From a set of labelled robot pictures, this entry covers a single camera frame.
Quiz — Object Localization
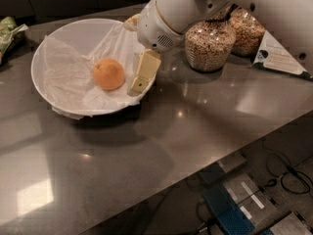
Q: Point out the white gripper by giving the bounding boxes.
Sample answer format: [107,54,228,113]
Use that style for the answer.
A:
[123,0,183,97]

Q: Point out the orange fruit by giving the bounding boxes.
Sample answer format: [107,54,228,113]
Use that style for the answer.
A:
[92,59,125,91]

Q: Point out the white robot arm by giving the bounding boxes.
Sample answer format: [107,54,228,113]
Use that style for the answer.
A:
[128,0,313,96]

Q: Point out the blue robot base part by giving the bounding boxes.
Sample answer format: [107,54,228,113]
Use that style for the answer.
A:
[203,184,257,235]

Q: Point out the white bowl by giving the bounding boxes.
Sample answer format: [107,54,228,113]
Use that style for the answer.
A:
[30,18,158,118]

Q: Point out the glass cereal jar front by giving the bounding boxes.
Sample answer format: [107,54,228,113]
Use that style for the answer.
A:
[185,22,236,72]

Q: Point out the glass cereal jar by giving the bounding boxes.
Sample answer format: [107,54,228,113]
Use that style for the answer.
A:
[230,8,265,57]
[185,22,236,72]

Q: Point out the white paper liner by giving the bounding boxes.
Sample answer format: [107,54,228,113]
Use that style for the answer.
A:
[42,22,155,120]

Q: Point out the glass cereal jar right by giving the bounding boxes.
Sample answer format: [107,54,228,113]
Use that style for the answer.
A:
[230,8,265,57]

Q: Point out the white allergen info card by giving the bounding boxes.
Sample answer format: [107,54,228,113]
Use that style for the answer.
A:
[253,31,313,81]

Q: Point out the green snack packet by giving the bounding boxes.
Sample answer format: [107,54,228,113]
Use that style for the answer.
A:
[0,17,28,65]

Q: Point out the grey metal base plate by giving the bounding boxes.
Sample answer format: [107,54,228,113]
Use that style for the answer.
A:
[223,173,276,226]

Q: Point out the black floor cable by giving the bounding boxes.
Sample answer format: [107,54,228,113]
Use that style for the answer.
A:
[262,137,313,195]

